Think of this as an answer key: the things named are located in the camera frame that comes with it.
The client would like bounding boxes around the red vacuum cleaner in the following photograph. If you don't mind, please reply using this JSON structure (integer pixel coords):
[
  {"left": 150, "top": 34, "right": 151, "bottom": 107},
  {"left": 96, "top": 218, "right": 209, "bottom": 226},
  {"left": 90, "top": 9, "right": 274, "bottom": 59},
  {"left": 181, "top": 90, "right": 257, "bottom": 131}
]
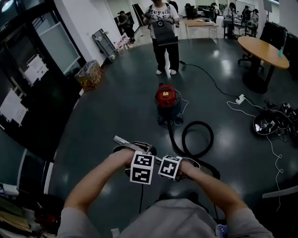
[{"left": 154, "top": 83, "right": 184, "bottom": 126}]

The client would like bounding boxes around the white power strip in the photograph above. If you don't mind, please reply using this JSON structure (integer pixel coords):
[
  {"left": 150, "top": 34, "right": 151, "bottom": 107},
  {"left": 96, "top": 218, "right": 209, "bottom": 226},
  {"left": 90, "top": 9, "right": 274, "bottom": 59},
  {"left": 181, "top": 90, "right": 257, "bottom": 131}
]
[{"left": 235, "top": 93, "right": 247, "bottom": 105}]

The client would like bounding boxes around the person's right forearm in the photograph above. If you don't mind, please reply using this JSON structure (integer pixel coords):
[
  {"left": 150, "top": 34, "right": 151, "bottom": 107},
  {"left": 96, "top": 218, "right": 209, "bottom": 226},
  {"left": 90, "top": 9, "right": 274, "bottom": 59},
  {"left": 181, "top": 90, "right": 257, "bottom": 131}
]
[{"left": 179, "top": 160, "right": 247, "bottom": 217}]

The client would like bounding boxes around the small white paper notice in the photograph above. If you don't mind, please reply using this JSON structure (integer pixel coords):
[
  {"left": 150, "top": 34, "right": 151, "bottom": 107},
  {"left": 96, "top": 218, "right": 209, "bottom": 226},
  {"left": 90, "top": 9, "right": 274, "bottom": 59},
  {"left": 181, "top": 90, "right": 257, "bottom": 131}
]
[{"left": 24, "top": 54, "right": 49, "bottom": 87}]

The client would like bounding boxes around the whiteboard on stand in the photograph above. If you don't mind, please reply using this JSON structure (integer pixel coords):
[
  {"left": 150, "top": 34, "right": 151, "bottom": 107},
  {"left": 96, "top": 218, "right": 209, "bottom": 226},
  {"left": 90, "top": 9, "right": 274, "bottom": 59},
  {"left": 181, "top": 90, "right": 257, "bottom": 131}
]
[{"left": 234, "top": 0, "right": 255, "bottom": 13}]

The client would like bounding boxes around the grey folded hand cart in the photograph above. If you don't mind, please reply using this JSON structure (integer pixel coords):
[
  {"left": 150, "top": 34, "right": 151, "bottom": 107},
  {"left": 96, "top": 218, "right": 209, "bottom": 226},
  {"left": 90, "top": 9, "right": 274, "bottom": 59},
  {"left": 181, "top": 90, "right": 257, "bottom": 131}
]
[{"left": 92, "top": 28, "right": 120, "bottom": 63}]

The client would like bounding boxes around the round wooden table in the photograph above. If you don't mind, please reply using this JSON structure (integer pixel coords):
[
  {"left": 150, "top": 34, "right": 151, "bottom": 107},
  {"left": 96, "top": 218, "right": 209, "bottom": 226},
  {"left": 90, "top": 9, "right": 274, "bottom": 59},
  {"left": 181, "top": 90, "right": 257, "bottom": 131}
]
[{"left": 237, "top": 36, "right": 291, "bottom": 94}]

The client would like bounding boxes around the white extension cable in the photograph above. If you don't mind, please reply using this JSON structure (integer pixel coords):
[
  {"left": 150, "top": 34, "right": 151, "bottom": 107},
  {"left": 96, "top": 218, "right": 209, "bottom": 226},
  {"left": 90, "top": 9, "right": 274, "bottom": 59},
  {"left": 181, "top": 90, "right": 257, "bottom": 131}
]
[{"left": 227, "top": 99, "right": 284, "bottom": 212}]

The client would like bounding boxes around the black high-back office chair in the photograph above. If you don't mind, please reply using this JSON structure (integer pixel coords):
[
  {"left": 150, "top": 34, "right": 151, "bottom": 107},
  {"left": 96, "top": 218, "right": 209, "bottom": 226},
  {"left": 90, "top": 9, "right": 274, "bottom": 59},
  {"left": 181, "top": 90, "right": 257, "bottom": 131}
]
[{"left": 259, "top": 22, "right": 287, "bottom": 51}]

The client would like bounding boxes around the silver metal vacuum tube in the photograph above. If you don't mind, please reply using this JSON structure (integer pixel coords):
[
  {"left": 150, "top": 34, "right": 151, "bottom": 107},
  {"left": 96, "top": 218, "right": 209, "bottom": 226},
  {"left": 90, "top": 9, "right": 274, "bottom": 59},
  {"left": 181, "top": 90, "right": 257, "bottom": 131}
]
[{"left": 113, "top": 136, "right": 163, "bottom": 163}]

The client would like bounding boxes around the black folding board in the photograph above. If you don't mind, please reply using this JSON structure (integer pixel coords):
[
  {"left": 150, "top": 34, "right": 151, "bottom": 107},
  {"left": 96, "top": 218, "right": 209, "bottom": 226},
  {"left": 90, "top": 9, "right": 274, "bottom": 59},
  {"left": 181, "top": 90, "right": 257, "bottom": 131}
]
[{"left": 132, "top": 2, "right": 149, "bottom": 26}]

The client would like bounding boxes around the open black oval case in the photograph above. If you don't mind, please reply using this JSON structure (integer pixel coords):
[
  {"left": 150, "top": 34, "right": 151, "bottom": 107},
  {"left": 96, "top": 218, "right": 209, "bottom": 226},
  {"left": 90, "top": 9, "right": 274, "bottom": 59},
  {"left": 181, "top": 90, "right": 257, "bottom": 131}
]
[{"left": 252, "top": 109, "right": 291, "bottom": 136}]

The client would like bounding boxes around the pile of red white packets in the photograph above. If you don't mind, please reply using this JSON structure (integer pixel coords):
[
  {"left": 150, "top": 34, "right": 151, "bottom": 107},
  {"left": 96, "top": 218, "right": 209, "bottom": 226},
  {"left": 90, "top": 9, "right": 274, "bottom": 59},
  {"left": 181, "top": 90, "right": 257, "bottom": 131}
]
[{"left": 113, "top": 34, "right": 132, "bottom": 50}]

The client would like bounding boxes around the person's left hand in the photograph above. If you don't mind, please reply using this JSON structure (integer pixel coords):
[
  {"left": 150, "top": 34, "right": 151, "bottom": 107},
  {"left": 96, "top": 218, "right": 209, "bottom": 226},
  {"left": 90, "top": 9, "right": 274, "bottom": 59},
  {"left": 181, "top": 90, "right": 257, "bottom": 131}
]
[{"left": 128, "top": 140, "right": 152, "bottom": 152}]

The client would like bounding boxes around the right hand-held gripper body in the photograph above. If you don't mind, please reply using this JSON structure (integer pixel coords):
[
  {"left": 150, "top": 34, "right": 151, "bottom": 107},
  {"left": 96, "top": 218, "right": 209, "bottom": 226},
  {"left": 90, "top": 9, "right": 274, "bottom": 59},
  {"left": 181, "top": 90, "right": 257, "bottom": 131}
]
[{"left": 158, "top": 155, "right": 201, "bottom": 182}]

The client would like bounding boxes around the brown box with clear bag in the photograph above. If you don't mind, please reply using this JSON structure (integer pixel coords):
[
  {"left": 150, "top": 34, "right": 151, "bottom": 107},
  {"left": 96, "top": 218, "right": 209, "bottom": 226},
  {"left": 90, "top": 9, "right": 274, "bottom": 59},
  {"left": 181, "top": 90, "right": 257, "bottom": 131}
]
[{"left": 74, "top": 59, "right": 105, "bottom": 92}]

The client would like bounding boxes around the person's left forearm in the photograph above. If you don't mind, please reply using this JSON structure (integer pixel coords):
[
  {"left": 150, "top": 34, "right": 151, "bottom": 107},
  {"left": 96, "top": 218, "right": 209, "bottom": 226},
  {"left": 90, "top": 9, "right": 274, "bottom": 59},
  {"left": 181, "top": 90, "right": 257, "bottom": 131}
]
[{"left": 64, "top": 148, "right": 135, "bottom": 213}]

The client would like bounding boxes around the person's grey shirt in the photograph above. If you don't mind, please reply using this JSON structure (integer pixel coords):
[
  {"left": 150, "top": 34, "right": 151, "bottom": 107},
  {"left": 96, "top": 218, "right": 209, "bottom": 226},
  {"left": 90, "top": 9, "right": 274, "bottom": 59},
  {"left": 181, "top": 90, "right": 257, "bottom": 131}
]
[{"left": 57, "top": 198, "right": 275, "bottom": 238}]

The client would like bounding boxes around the black power cord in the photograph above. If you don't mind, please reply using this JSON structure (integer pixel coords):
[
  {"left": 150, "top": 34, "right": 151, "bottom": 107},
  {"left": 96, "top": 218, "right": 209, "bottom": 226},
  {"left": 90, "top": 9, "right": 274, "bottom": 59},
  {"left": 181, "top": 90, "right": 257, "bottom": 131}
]
[{"left": 179, "top": 60, "right": 238, "bottom": 98}]

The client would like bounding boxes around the black vacuum hose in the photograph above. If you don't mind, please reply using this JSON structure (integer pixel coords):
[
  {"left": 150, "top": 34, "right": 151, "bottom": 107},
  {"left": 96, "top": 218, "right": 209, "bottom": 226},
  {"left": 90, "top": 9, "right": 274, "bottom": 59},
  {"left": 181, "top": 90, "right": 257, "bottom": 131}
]
[{"left": 167, "top": 120, "right": 221, "bottom": 181}]

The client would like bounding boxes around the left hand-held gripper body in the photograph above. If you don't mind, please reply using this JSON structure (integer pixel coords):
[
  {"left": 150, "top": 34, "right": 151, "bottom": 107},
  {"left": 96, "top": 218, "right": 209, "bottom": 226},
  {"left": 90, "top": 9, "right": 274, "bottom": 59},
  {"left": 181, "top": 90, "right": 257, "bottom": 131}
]
[{"left": 114, "top": 144, "right": 157, "bottom": 185}]

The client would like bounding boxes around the black swivel chair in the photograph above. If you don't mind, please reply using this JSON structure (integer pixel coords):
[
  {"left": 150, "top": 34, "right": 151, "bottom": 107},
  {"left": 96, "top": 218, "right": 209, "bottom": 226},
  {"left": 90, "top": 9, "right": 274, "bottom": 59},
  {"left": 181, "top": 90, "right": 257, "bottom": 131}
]
[{"left": 237, "top": 53, "right": 265, "bottom": 72}]

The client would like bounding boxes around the rectangular light wood table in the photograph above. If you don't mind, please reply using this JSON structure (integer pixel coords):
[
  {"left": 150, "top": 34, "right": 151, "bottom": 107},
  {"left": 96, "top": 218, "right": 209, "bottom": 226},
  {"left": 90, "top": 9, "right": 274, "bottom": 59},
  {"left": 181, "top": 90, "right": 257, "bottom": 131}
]
[{"left": 185, "top": 19, "right": 220, "bottom": 40}]

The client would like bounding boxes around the large white paper notice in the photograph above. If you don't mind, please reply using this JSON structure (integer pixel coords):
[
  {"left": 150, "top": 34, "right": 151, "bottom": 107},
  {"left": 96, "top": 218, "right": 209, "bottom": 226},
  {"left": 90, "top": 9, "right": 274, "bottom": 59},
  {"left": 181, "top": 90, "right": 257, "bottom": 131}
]
[{"left": 0, "top": 89, "right": 29, "bottom": 128}]

